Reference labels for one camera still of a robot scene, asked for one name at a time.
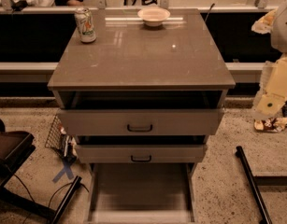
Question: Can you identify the grey drawer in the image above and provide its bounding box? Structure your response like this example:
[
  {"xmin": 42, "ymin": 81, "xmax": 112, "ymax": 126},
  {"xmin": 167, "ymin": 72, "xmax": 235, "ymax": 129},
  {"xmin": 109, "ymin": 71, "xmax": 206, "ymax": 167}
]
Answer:
[
  {"xmin": 83, "ymin": 163, "xmax": 196, "ymax": 224},
  {"xmin": 58, "ymin": 109, "xmax": 223, "ymax": 136},
  {"xmin": 76, "ymin": 145, "xmax": 208, "ymax": 163}
]

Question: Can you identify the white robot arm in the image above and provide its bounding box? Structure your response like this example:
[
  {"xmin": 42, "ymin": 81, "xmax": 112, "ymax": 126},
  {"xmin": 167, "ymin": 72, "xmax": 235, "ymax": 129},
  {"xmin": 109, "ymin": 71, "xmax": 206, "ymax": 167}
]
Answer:
[{"xmin": 251, "ymin": 0, "xmax": 287, "ymax": 120}]

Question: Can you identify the grey drawer cabinet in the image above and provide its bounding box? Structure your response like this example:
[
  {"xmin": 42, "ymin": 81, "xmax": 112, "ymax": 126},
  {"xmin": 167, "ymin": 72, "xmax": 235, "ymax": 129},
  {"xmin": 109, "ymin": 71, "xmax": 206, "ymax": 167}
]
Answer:
[{"xmin": 47, "ymin": 7, "xmax": 237, "ymax": 224}]

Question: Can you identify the brown snack bag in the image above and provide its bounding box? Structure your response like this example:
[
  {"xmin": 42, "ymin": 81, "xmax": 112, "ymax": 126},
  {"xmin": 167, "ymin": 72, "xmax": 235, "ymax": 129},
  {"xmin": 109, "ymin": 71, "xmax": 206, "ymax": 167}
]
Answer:
[{"xmin": 253, "ymin": 118, "xmax": 287, "ymax": 133}]

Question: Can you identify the black metal leg right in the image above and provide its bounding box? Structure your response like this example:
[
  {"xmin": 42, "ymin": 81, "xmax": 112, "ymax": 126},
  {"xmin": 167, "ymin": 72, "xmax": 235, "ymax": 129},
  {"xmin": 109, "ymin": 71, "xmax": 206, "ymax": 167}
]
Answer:
[{"xmin": 235, "ymin": 146, "xmax": 287, "ymax": 224}]

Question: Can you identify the black metal leg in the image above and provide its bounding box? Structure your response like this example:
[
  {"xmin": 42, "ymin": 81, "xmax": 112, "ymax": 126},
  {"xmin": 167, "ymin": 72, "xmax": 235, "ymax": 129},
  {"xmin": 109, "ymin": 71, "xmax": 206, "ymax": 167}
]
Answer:
[
  {"xmin": 49, "ymin": 175, "xmax": 81, "ymax": 224},
  {"xmin": 235, "ymin": 146, "xmax": 287, "ymax": 224}
]

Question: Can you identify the white bowl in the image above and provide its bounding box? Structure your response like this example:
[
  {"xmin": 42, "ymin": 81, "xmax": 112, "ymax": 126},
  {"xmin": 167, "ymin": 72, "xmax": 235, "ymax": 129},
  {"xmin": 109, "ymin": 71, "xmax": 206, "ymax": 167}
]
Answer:
[{"xmin": 137, "ymin": 7, "xmax": 170, "ymax": 27}]

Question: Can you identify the green white soda can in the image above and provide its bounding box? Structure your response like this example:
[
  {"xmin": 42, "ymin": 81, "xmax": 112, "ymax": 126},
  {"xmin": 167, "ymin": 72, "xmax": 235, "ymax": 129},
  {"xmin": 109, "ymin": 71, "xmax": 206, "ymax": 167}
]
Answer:
[{"xmin": 75, "ymin": 7, "xmax": 96, "ymax": 43}]

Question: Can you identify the black metal leg left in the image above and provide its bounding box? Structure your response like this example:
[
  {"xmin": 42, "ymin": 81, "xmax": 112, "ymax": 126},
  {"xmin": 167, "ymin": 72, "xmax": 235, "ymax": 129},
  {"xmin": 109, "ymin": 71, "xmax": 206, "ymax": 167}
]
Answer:
[{"xmin": 49, "ymin": 175, "xmax": 81, "ymax": 224}]

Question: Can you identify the blue tape cross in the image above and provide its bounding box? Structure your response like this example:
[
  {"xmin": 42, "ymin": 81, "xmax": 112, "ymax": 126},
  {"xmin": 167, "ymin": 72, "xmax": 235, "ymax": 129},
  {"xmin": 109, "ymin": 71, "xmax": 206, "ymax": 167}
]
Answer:
[{"xmin": 52, "ymin": 161, "xmax": 74, "ymax": 183}]

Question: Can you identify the black tray cart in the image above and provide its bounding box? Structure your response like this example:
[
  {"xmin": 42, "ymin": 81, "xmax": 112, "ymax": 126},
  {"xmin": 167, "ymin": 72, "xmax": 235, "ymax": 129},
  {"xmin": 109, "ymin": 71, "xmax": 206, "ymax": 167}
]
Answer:
[{"xmin": 0, "ymin": 117, "xmax": 36, "ymax": 195}]

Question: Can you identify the wire mesh basket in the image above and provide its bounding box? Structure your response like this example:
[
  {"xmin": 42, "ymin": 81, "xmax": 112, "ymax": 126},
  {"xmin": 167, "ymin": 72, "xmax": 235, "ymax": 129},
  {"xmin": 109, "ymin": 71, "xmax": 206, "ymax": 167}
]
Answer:
[{"xmin": 45, "ymin": 116, "xmax": 77, "ymax": 163}]

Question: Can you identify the black floor cable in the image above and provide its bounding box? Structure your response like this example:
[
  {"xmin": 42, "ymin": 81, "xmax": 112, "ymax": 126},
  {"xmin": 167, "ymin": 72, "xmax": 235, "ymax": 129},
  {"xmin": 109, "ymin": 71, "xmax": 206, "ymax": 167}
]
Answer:
[{"xmin": 11, "ymin": 173, "xmax": 91, "ymax": 224}]

